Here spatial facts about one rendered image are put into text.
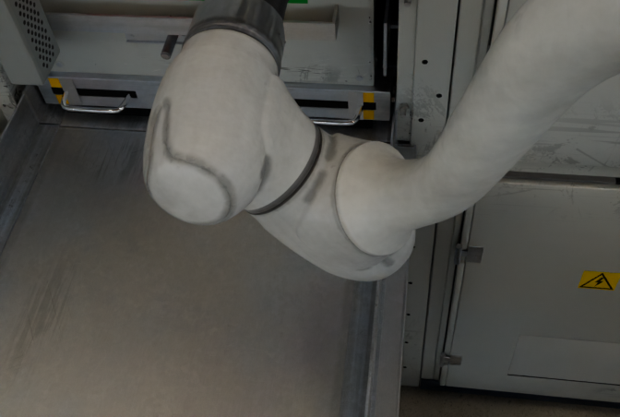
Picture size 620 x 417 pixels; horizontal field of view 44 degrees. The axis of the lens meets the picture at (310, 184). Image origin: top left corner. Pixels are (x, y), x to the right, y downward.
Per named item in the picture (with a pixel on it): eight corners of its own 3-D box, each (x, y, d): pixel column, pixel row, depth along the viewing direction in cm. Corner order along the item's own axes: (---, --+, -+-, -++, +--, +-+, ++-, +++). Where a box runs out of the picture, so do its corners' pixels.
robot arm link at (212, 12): (283, 103, 72) (292, 60, 76) (273, 28, 65) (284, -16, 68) (190, 99, 73) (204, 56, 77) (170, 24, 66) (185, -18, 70)
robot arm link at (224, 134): (147, 56, 69) (249, 137, 76) (95, 191, 60) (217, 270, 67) (228, 0, 63) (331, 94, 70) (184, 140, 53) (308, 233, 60)
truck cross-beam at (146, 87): (389, 121, 113) (390, 92, 108) (45, 103, 120) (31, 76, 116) (392, 97, 116) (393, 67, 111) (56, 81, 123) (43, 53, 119)
